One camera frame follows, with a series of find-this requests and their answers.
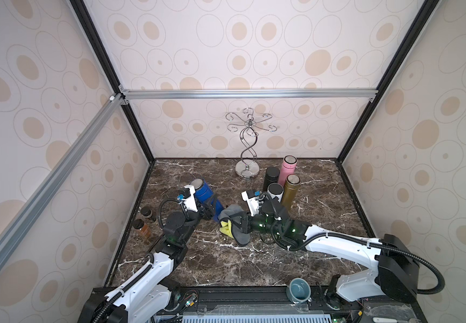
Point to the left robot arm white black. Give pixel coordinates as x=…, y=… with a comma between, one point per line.
x=143, y=295

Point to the left aluminium frame bar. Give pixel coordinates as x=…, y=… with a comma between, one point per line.
x=19, y=227

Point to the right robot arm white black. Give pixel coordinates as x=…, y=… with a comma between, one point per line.
x=390, y=269

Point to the dark lid spice jar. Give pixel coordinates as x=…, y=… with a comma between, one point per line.
x=148, y=215

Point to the gold thermos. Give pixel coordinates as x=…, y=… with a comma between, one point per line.
x=292, y=185

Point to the white thermos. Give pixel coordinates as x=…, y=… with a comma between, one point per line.
x=275, y=190

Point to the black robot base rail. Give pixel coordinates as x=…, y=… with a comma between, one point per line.
x=250, y=304

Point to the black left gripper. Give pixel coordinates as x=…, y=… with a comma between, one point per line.
x=205, y=212

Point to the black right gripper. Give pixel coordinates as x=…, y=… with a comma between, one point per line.
x=247, y=222

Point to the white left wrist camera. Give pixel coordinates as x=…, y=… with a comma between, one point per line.
x=186, y=198

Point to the silver metal cup stand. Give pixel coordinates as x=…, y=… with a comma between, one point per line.
x=248, y=124

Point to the grey yellow cleaning cloth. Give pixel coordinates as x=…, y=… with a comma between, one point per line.
x=230, y=220

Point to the black thermos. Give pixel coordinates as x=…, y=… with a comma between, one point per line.
x=271, y=176

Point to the teal ceramic mug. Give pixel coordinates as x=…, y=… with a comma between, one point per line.
x=298, y=291

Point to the pink thermos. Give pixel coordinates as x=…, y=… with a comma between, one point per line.
x=288, y=167

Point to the orange spice jar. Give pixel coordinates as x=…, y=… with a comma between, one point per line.
x=142, y=228

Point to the horizontal aluminium frame bar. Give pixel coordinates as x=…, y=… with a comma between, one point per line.
x=249, y=94

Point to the blue thermos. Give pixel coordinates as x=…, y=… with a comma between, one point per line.
x=206, y=196

